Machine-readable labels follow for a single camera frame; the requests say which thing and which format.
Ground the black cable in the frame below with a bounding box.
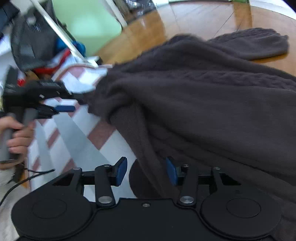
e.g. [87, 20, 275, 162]
[0, 168, 56, 207]

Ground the white metal rack pole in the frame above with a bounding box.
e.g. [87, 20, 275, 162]
[30, 0, 98, 67]

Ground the dark brown knit sweater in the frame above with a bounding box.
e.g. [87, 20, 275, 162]
[85, 28, 295, 240]

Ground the person's left hand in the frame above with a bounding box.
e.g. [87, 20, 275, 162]
[1, 116, 35, 155]

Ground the pile of colourful clothes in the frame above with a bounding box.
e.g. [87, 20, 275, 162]
[17, 38, 72, 86]

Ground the striped grey red white rug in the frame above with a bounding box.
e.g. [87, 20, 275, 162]
[27, 64, 136, 201]

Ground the black mesh bag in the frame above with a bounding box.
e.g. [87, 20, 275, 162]
[11, 6, 66, 72]

